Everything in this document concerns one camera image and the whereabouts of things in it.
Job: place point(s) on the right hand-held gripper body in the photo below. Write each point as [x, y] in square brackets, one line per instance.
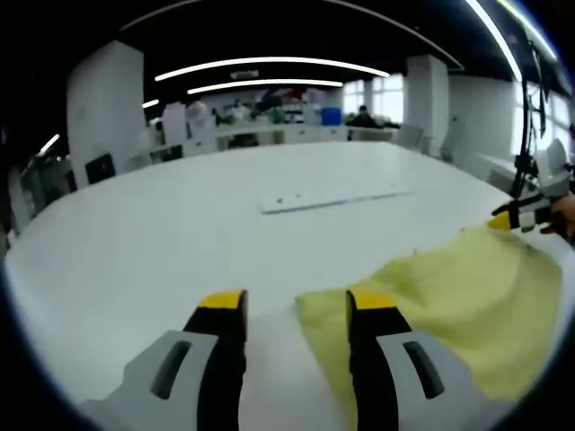
[554, 170]

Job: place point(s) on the white flat table plate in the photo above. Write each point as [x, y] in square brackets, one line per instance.
[314, 201]

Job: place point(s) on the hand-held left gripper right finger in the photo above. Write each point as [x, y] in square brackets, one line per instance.
[377, 359]

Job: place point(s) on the white bench with drawers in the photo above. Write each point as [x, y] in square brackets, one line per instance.
[292, 134]

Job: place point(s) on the white square pillar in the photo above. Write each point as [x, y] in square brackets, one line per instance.
[427, 103]
[103, 112]

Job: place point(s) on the blue storage box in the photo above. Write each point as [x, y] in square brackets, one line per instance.
[331, 116]

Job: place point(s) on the black box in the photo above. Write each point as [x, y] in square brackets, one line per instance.
[99, 169]

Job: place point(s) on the white appliance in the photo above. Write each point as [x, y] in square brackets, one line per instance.
[174, 123]

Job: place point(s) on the person's right hand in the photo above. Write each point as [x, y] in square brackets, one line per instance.
[563, 220]

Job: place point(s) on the yellow and blue garment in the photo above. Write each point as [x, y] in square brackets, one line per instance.
[471, 292]

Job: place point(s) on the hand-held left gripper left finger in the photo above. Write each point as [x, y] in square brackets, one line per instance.
[211, 359]

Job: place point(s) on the white office chair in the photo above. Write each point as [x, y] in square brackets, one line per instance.
[411, 137]

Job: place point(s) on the white ceiling light strip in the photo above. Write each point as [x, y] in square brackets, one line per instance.
[494, 36]
[269, 60]
[269, 83]

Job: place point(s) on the black tripod stand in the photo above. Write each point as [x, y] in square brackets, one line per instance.
[525, 134]

